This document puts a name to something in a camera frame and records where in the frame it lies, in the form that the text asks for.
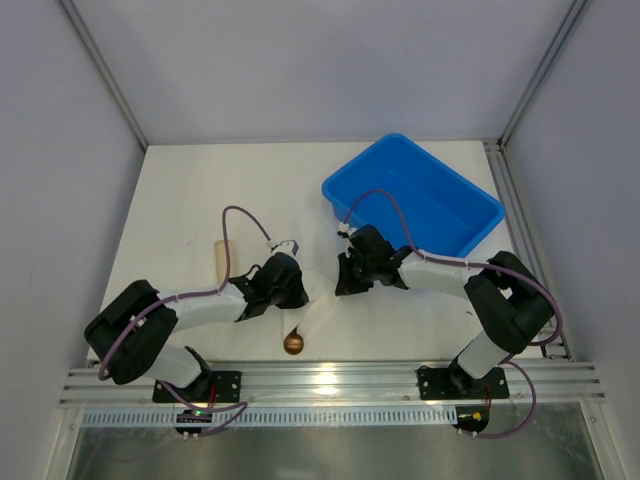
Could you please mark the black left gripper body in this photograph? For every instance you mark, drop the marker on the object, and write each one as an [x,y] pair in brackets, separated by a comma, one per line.
[293,292]

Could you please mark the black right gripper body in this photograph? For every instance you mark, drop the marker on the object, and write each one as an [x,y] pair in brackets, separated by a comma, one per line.
[347,275]

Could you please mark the copper spoon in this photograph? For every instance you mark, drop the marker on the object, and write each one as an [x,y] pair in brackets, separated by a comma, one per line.
[293,342]

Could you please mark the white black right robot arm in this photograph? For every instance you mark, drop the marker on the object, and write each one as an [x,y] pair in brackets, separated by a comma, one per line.
[509,302]

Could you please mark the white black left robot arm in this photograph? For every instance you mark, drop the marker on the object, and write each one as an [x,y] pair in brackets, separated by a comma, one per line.
[130,336]

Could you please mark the beige utensil holder case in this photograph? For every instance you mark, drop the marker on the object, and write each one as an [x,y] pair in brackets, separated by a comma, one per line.
[223,254]

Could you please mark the blue plastic bin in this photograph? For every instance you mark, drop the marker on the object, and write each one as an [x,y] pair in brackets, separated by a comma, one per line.
[398,187]

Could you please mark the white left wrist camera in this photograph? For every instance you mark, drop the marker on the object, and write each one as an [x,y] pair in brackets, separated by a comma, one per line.
[289,247]

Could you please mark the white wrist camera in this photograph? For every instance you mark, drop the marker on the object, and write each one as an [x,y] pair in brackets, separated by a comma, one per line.
[289,247]
[344,230]

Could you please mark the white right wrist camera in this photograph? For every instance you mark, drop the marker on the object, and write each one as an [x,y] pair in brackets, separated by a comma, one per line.
[344,230]

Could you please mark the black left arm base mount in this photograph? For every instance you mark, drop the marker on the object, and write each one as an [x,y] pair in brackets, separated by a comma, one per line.
[215,386]

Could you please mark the white slotted cable duct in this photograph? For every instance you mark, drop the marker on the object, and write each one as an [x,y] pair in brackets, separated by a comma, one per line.
[344,416]

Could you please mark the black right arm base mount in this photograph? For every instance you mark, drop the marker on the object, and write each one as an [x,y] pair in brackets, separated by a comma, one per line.
[448,383]

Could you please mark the aluminium front rail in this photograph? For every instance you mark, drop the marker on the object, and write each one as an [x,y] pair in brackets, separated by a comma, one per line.
[334,383]

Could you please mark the aluminium frame post right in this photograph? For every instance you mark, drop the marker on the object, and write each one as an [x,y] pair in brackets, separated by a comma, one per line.
[554,50]

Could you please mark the aluminium frame post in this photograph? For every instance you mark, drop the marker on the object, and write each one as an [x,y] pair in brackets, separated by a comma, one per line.
[554,50]
[82,32]

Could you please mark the aluminium frame post left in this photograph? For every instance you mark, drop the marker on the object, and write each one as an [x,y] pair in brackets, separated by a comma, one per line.
[82,32]

